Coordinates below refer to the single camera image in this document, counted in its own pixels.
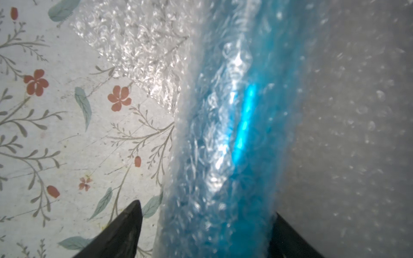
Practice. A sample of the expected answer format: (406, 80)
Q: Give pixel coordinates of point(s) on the blue glass bottle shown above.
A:
(232, 131)

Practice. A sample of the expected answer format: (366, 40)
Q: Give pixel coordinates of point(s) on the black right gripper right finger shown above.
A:
(285, 242)

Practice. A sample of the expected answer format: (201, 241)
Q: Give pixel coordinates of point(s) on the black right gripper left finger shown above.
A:
(120, 238)

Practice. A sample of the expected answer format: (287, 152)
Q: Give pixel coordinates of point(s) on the clear bubble wrap sheet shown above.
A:
(293, 122)

